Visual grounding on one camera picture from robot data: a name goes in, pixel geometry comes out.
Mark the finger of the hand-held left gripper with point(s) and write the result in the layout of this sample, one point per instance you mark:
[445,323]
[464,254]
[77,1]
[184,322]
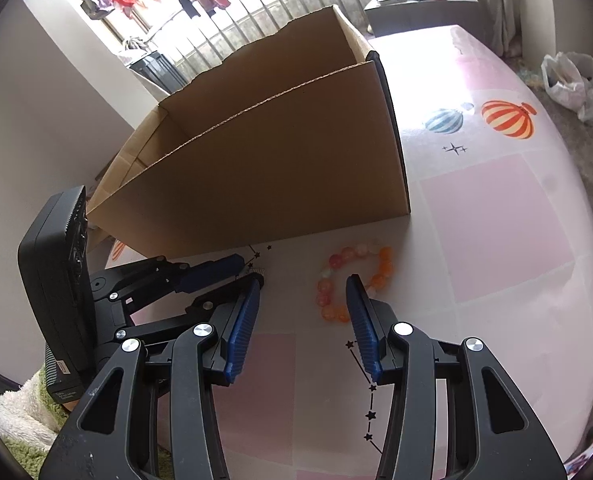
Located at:
[211,305]
[206,272]

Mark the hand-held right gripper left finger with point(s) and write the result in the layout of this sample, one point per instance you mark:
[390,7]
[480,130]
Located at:
[241,330]

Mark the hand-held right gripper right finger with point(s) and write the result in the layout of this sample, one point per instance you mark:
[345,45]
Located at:
[361,330]

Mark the brown cardboard box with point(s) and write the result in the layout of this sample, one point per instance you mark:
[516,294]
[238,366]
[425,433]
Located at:
[276,170]

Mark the green white fluffy blanket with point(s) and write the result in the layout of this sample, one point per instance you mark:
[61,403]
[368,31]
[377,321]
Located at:
[16,425]

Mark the pink patterned tablecloth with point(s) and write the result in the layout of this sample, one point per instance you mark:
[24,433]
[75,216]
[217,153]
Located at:
[476,210]

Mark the black metal rack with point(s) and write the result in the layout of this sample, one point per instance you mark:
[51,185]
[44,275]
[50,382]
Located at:
[156,72]

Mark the metal balcony railing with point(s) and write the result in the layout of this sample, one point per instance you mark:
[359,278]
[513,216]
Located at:
[256,25]

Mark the pink printed blanket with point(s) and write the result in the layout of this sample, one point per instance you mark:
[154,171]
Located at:
[588,455]

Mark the dark grey cabinet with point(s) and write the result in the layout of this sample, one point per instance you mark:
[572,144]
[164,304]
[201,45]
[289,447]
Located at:
[426,15]

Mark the white plastic bag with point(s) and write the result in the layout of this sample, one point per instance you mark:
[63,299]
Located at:
[571,85]

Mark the grey curtain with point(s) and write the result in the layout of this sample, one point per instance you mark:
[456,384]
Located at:
[498,5]

